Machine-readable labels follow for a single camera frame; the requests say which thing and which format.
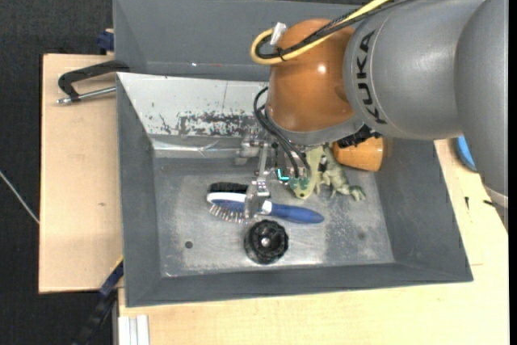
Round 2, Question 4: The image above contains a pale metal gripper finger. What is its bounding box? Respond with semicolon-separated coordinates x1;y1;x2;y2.
243;179;262;225
258;179;271;217

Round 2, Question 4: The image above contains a blue and white brush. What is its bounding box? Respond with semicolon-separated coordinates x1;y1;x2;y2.
205;181;326;225

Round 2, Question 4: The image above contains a black round knob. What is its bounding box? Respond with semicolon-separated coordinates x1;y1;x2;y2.
243;218;291;266

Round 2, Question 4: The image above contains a green toy lizard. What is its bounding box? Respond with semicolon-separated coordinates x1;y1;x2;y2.
288;144;368;202

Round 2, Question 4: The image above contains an orange cup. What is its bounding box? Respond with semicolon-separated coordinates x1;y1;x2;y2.
332;135;385;173

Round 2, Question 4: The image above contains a grey metal bin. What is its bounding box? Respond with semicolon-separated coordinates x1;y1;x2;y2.
111;0;474;308

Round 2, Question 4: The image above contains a pale brown flat board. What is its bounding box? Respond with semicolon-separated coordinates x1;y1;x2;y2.
38;53;124;294

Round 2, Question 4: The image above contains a blue round thing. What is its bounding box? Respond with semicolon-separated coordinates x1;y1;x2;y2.
456;135;478;171

